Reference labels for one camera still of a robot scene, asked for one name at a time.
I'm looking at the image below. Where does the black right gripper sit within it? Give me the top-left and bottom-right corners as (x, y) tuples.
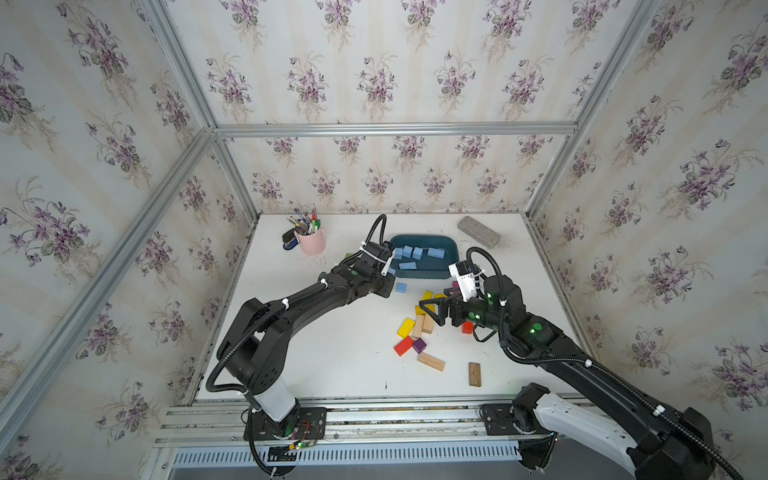
(422, 283), (512, 337)

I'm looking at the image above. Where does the light blue long block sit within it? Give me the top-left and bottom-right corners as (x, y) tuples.
(427, 247), (446, 259)

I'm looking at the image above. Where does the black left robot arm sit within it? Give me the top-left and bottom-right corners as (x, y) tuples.
(204, 214), (395, 423)

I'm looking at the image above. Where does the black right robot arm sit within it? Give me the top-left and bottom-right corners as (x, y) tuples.
(431, 247), (742, 479)

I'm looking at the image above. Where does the teal plastic bin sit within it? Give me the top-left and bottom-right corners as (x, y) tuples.
(391, 234), (459, 280)

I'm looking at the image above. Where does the yellow flat block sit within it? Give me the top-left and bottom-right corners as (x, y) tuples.
(415, 305), (437, 317)
(423, 291), (446, 300)

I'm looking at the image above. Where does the yellow long block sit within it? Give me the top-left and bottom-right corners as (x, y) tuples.
(397, 318), (416, 339)

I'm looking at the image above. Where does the dark wood block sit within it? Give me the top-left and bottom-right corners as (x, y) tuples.
(468, 362), (482, 388)

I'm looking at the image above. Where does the natural wood block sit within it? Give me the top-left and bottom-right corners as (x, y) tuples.
(410, 314), (435, 339)

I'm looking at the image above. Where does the pink pen cup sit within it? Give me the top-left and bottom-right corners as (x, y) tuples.
(294, 227), (326, 256)

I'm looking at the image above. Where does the light wood block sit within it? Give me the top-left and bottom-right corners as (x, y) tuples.
(417, 352), (445, 372)

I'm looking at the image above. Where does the red rectangular block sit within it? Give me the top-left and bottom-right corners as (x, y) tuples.
(394, 336), (415, 357)

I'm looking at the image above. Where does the purple cube block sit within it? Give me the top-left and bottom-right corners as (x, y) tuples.
(413, 338), (427, 353)

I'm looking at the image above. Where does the grey stone brick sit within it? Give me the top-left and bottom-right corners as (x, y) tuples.
(457, 216), (501, 248)

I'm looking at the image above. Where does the black stapler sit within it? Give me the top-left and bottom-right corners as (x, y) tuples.
(282, 229), (298, 251)

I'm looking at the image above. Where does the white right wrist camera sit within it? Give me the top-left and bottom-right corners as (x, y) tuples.
(448, 260), (484, 302)

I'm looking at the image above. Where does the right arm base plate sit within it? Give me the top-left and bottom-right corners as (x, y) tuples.
(480, 403), (540, 436)

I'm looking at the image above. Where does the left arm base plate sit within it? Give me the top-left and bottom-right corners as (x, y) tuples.
(243, 407), (328, 442)

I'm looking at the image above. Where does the aluminium rail frame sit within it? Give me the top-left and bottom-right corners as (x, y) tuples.
(140, 396), (569, 479)

